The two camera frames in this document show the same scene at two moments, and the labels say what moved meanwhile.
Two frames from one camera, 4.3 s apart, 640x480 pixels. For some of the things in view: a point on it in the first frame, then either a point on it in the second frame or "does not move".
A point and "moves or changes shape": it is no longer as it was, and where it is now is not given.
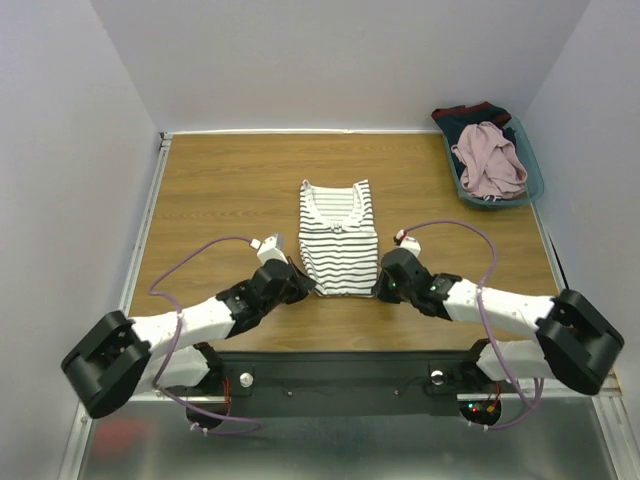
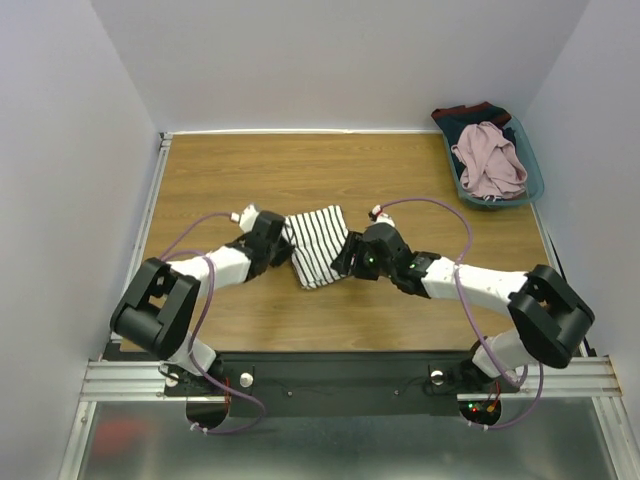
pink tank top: x=492 y=165 does not move
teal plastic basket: x=534 y=175 does not move
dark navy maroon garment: x=451 y=120 does not move
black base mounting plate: x=353 y=384 does not move
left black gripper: x=302 y=285 -> x=285 y=253
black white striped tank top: x=338 y=238 moves or changes shape
